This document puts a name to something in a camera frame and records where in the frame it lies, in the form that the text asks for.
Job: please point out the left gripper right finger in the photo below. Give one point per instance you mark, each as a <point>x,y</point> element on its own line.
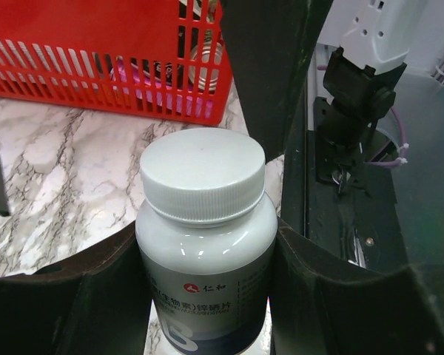
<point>321,304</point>

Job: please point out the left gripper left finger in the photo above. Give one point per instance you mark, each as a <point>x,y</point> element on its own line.
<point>95,302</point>

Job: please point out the white pill bottle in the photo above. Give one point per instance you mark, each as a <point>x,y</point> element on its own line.
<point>209,282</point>

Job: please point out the white bottle cap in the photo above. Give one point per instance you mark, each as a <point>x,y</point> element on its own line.
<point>203,175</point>

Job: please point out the silver can top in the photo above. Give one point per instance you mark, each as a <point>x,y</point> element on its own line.
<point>207,78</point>

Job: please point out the red plastic basket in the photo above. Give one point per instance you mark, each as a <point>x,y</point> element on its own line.
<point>127,57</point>

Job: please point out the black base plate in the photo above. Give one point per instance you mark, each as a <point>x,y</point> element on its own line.
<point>397,217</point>

